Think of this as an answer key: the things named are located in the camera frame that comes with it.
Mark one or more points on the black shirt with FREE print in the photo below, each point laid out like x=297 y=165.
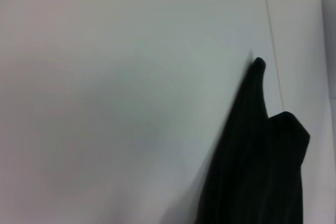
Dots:
x=262 y=169

